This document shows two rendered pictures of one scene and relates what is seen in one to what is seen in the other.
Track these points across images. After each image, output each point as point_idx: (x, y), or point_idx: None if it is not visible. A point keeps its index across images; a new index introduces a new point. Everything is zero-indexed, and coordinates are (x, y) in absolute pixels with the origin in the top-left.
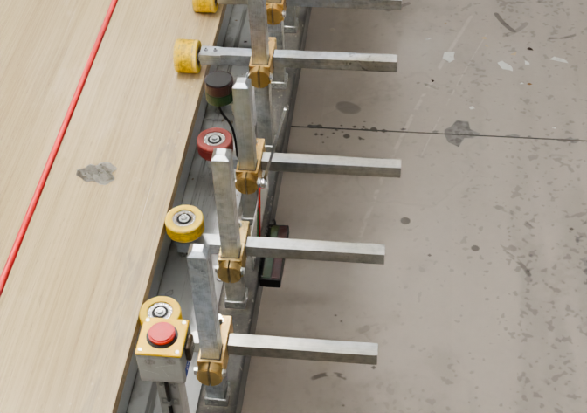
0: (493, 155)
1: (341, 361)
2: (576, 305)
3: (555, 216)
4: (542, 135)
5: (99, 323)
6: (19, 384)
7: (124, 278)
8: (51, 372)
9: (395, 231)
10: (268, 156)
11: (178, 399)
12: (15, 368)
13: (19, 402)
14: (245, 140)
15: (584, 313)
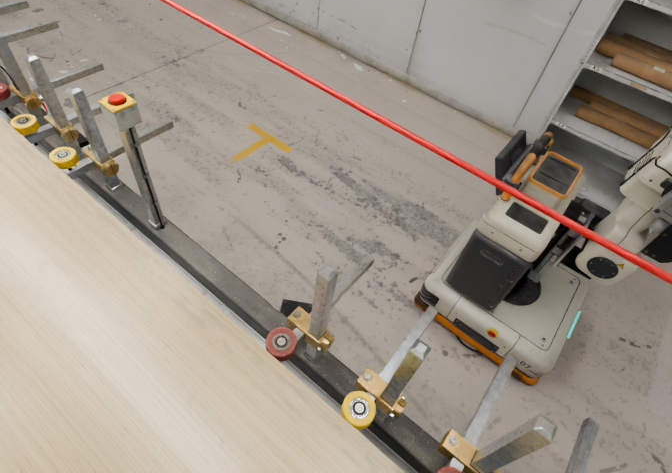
0: (95, 103)
1: (159, 133)
2: (179, 129)
3: (142, 109)
4: (107, 87)
5: (34, 176)
6: (24, 221)
7: (23, 155)
8: (35, 206)
9: (84, 148)
10: (32, 87)
11: (138, 141)
12: (11, 218)
13: (35, 226)
14: (18, 74)
15: (185, 130)
